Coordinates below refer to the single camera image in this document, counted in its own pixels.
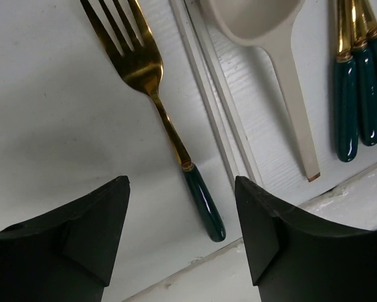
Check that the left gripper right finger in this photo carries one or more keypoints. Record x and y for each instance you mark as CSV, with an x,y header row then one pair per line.
x,y
294,255

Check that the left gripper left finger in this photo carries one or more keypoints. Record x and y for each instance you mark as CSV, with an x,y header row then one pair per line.
x,y
67,254

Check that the gold fork green handle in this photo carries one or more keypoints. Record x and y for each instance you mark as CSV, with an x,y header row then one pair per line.
x,y
141,68

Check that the beige plastic spoon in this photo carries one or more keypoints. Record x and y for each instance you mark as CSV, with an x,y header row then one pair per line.
x,y
269,25

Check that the gold spoon green handle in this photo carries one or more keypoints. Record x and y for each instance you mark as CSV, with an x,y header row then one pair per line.
x,y
345,91
366,79

